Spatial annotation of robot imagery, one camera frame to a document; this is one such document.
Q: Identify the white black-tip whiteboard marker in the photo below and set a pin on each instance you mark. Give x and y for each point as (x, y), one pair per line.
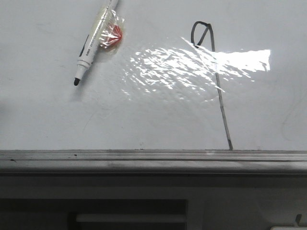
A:
(90, 47)

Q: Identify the red round magnet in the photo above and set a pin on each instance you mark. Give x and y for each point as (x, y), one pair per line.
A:
(111, 36)

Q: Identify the clear adhesive tape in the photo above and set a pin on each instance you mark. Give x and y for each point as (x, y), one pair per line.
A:
(112, 18)

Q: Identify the white whiteboard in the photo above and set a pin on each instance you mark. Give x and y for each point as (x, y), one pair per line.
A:
(188, 74)

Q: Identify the aluminium whiteboard frame rail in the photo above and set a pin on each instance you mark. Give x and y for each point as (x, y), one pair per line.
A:
(154, 161)

